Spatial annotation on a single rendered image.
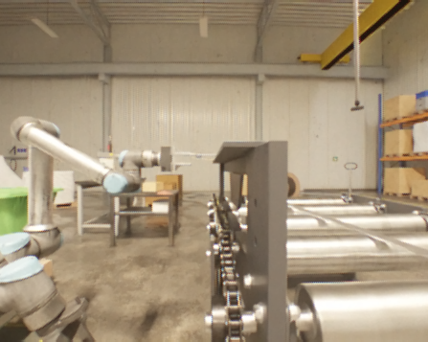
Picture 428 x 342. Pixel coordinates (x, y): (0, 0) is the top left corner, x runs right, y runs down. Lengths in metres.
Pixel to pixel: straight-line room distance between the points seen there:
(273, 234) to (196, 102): 11.23
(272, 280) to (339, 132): 12.73
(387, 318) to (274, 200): 0.27
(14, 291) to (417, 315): 0.81
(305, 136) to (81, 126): 11.31
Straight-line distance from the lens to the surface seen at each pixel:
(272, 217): 0.30
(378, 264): 0.83
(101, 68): 12.44
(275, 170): 0.30
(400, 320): 0.49
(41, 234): 1.45
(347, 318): 0.45
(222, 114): 11.31
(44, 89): 14.30
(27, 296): 0.74
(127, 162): 1.16
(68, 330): 0.82
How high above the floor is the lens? 1.12
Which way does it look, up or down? 1 degrees down
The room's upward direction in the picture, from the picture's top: straight up
